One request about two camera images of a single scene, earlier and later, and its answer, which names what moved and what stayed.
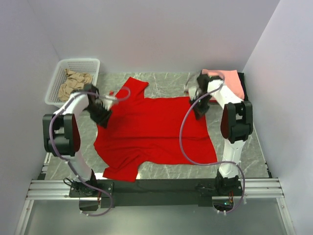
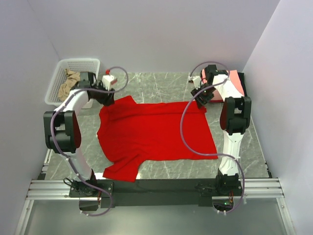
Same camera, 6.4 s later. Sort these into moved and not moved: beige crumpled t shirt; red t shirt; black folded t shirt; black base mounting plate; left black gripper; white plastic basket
Moved: red t shirt; left black gripper
Not moved: white plastic basket; beige crumpled t shirt; black folded t shirt; black base mounting plate
